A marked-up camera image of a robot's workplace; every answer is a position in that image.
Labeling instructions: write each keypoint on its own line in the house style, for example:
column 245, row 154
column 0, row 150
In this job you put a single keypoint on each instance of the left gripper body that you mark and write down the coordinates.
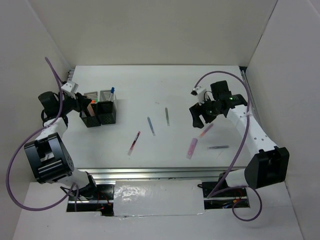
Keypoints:
column 75, row 105

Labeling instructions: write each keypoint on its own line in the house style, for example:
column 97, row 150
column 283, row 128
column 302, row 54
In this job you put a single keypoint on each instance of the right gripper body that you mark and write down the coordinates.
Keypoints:
column 208, row 110

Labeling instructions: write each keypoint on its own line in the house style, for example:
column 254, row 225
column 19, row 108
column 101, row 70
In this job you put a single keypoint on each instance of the blue whiteboard marker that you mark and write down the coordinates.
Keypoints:
column 111, row 95

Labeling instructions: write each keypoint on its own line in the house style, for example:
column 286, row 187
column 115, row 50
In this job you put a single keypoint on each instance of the purple pink highlighter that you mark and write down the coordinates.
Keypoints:
column 191, row 148

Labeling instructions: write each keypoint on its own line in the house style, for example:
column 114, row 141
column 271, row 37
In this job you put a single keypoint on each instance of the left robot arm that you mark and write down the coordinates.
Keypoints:
column 47, row 155

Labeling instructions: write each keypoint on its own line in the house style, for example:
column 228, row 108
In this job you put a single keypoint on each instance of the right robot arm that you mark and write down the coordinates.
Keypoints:
column 268, row 164

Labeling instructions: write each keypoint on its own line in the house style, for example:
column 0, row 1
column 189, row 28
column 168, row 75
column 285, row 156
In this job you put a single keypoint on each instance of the white container back left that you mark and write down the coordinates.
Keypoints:
column 92, row 95

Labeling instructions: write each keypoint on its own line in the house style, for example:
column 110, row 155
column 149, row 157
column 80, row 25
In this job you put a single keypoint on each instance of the white container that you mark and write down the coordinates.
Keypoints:
column 104, row 96
column 92, row 95

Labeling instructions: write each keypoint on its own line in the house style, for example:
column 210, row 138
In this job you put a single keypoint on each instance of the black container front left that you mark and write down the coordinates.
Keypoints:
column 88, row 120

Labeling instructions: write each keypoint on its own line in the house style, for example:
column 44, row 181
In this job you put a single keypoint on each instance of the black container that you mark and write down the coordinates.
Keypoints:
column 88, row 120
column 106, row 112

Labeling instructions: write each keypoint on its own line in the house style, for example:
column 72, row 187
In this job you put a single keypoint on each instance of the pink orange pen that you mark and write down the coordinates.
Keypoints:
column 207, row 128

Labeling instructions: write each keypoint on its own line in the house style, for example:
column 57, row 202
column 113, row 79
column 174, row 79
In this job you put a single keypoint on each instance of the white container back right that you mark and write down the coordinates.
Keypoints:
column 104, row 96

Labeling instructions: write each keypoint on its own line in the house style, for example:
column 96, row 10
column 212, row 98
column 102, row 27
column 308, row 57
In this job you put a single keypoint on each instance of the black container front right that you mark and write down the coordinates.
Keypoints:
column 106, row 112

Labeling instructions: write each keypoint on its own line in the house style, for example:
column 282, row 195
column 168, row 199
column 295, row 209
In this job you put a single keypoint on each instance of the dark purple pen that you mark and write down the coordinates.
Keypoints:
column 218, row 147

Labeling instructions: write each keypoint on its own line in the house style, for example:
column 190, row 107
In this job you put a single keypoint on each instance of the grey green pen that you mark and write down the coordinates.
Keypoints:
column 167, row 116

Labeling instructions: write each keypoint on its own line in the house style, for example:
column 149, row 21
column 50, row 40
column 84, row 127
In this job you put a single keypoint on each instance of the light blue pen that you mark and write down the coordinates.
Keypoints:
column 151, row 126

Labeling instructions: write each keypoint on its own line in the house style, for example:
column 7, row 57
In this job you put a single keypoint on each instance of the red pen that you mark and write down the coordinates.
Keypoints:
column 133, row 144

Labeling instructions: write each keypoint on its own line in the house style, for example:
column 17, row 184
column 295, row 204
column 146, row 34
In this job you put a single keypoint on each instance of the white cover sheet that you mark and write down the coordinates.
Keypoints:
column 158, row 198

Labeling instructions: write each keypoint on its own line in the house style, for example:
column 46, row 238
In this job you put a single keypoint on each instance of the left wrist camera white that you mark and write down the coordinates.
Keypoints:
column 70, row 88

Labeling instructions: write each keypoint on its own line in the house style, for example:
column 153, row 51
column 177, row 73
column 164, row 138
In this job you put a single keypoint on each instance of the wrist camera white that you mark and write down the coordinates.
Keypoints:
column 70, row 88
column 201, row 94

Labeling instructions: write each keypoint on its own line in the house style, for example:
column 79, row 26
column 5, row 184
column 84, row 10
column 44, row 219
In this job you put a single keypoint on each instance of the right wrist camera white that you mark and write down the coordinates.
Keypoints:
column 201, row 94

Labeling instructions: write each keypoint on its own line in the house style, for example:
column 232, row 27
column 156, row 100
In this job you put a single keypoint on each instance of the aluminium rail frame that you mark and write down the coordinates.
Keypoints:
column 145, row 91

